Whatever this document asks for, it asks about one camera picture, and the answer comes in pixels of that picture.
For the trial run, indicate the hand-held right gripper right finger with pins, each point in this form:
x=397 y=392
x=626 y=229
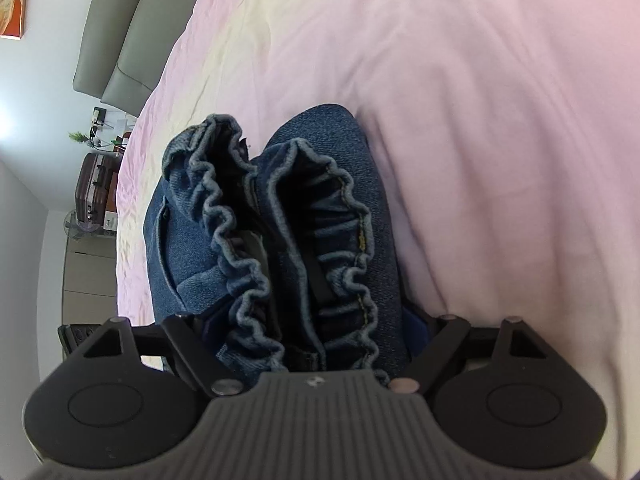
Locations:
x=418 y=334

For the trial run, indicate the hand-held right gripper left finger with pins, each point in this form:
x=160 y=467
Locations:
x=186 y=347

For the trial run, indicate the blue denim pants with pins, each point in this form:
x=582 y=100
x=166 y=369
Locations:
x=300 y=240

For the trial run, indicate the black device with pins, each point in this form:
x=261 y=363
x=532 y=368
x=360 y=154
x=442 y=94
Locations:
x=75 y=337

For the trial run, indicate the maroon suitcase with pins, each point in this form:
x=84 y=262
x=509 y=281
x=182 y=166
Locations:
x=97 y=185

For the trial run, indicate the pink floral quilt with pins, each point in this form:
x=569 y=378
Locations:
x=475 y=135

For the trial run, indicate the cluttered bedside table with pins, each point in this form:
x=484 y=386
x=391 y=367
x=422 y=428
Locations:
x=112 y=127

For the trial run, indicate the small green plant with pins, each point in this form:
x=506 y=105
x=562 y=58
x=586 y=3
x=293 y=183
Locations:
x=80 y=136

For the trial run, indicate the grey padded headboard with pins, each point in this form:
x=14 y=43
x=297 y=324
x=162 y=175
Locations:
x=130 y=35

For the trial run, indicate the orange wall picture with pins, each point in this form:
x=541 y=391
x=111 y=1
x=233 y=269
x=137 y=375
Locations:
x=14 y=0

